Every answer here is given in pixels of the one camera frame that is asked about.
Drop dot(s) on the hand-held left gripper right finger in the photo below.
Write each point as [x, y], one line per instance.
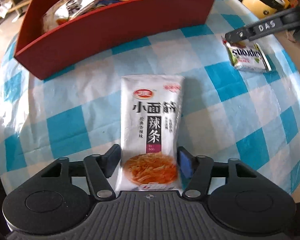
[185, 162]

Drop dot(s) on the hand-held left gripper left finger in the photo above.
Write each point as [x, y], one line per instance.
[112, 160]

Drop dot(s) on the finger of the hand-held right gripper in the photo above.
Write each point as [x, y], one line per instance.
[255, 31]

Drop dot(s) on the green and white candy packet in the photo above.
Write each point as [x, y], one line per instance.
[247, 57]

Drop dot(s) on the white spicy strips packet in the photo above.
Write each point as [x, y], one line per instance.
[150, 120]

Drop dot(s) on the red cardboard box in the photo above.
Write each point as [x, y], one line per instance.
[102, 37]

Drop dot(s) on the small silver dark-print packet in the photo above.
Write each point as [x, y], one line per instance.
[72, 7]

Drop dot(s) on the blue checked tablecloth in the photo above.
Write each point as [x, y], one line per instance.
[65, 92]

